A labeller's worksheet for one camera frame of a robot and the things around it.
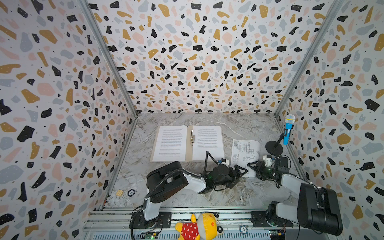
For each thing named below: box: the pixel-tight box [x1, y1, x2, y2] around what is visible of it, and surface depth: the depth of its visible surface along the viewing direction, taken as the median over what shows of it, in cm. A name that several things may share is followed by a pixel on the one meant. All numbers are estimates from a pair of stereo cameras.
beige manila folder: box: [150, 125, 225, 163], surface depth 102 cm
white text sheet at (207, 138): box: [192, 125, 225, 161], surface depth 108 cm
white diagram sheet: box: [230, 139, 261, 178], surface depth 99 cm
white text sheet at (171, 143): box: [152, 125, 187, 162], surface depth 105 cm
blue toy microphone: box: [283, 114, 296, 146], surface depth 85 cm
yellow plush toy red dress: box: [175, 212, 224, 240], surface depth 68 cm
